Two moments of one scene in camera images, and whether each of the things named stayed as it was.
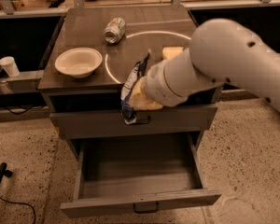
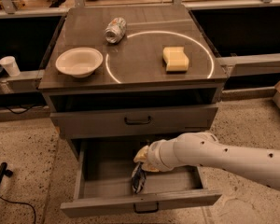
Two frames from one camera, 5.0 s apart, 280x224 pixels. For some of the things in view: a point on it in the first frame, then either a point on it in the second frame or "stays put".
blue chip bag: x=130 y=83 → x=139 y=177
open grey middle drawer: x=137 y=174 stays put
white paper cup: x=9 y=65 stays put
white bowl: x=78 y=62 stays put
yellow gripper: x=156 y=81 → x=154 y=155
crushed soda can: x=115 y=30 stays put
